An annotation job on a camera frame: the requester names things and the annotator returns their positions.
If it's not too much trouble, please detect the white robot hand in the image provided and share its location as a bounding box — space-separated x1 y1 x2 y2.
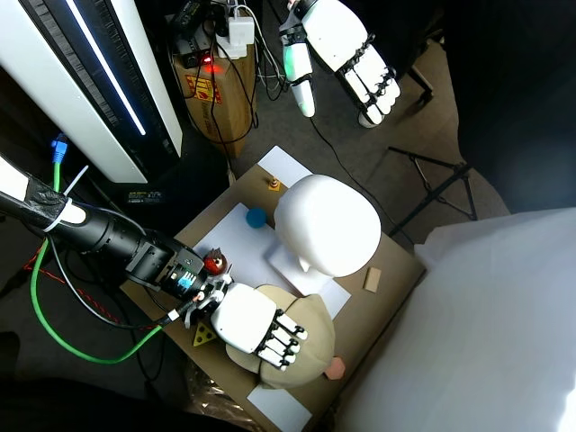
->
277 0 402 130
209 282 310 373

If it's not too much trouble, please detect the beige baseball cap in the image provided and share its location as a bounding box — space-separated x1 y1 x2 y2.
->
224 283 337 391

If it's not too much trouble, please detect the white mannequin head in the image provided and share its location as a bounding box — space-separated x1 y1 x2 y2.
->
263 174 383 296

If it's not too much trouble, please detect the yellow triangle block with holes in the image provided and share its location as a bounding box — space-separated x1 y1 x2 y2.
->
193 321 217 348

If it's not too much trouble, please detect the red brown toy figure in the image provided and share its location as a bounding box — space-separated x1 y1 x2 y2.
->
202 247 229 276

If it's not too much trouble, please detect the large white paper sheet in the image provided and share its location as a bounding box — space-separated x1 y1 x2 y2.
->
193 202 353 321

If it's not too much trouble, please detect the crumpled clear plastic wrap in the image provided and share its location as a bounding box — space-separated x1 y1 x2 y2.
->
183 359 271 432

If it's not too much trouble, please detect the white power adapter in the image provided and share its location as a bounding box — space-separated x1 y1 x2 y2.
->
227 16 256 47

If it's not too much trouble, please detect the blue ball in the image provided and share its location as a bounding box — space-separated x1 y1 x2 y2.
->
245 207 268 230

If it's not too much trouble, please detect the small white paper sheet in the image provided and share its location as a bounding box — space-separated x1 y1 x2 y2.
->
256 145 315 193
246 385 313 432

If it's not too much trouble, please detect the pink hexagon block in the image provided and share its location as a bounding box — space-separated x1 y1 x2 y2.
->
325 355 347 381

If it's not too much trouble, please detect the brown cardboard box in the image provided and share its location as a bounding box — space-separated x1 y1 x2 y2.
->
172 42 258 159

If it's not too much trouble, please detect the black electronic device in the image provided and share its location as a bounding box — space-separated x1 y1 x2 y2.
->
173 33 218 70

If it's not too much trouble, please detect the black labelled box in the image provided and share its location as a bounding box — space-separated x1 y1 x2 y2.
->
121 187 167 209

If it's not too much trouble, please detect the black tripod stand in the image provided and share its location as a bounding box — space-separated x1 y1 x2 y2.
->
387 146 478 239

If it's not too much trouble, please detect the white backdrop cloth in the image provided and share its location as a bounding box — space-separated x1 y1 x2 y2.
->
332 206 576 432

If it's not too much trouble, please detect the white column with light strip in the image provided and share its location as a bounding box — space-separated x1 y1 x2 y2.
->
0 0 184 185

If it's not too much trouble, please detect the green cable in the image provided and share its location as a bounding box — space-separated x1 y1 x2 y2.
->
29 159 164 365

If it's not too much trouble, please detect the blue cable connector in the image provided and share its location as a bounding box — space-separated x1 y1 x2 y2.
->
49 133 70 165

